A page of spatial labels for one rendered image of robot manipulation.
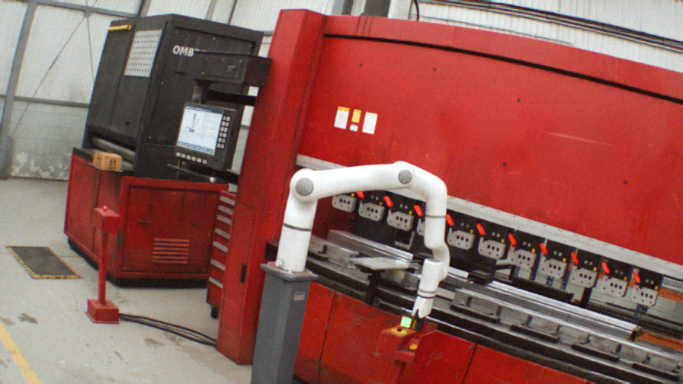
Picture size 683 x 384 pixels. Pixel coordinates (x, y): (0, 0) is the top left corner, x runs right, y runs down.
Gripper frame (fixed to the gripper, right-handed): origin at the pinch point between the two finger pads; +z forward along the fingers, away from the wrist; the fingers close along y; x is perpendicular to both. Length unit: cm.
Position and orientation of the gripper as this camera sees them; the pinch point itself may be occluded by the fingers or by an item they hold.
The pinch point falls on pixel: (418, 325)
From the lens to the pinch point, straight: 299.5
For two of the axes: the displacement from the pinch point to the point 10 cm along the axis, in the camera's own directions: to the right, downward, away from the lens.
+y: -5.9, 0.7, -8.1
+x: 8.0, 2.2, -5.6
